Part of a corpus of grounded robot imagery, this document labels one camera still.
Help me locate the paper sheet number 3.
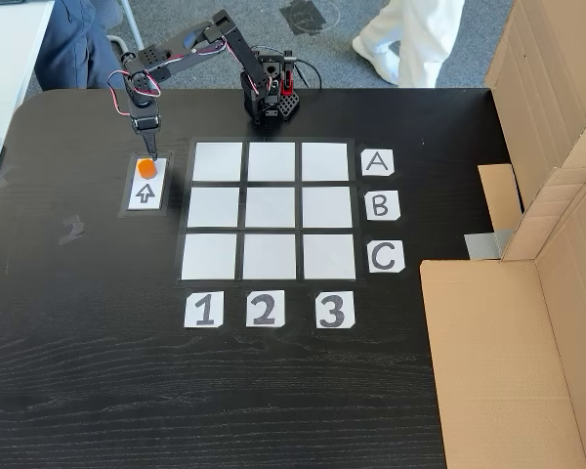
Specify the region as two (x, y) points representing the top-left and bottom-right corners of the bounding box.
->
(315, 291), (356, 329)

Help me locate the person in blue trousers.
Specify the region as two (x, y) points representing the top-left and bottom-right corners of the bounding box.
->
(34, 0), (131, 91)

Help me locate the paper sheet letter C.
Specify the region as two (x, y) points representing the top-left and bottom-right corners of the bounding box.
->
(367, 240), (405, 274)

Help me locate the white arrow paper sheet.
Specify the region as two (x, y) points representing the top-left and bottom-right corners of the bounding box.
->
(126, 156), (169, 212)

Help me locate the paper sheet letter B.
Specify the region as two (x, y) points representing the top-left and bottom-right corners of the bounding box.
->
(364, 191), (401, 222)

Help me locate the red and black clamp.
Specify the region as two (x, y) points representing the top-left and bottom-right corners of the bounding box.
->
(279, 48), (298, 97)

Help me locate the white nine-square paper grid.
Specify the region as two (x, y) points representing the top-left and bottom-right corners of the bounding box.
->
(176, 137), (369, 288)

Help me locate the person in white trousers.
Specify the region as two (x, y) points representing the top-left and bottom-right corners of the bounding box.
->
(351, 0), (466, 90)

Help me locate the white table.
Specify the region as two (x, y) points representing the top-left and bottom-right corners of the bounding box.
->
(0, 0), (56, 139)

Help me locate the paper sheet letter A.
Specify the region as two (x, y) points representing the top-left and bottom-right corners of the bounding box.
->
(360, 149), (396, 177)

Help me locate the white metal frame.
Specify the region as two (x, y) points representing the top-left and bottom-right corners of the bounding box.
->
(107, 0), (150, 64)

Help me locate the black cable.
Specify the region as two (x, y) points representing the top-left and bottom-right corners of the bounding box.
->
(292, 58), (324, 92)

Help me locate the paper sheet number 2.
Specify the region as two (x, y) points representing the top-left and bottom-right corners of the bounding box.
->
(245, 289), (286, 327)

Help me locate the paper sheet number 1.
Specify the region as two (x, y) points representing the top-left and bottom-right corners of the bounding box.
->
(184, 291), (225, 328)

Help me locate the brown cardboard box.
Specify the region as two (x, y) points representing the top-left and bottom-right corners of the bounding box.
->
(477, 0), (586, 260)
(419, 165), (586, 469)

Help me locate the grey tape piece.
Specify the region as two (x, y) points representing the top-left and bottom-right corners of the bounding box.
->
(463, 228), (515, 261)

